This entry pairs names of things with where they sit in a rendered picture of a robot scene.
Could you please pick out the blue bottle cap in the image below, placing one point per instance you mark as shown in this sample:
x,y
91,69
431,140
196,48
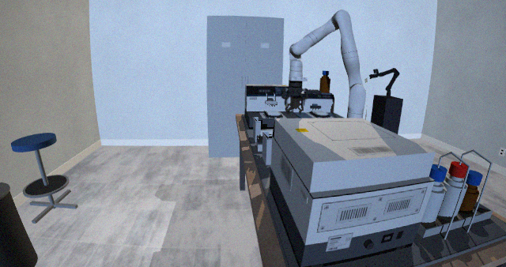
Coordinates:
x,y
474,177
438,173

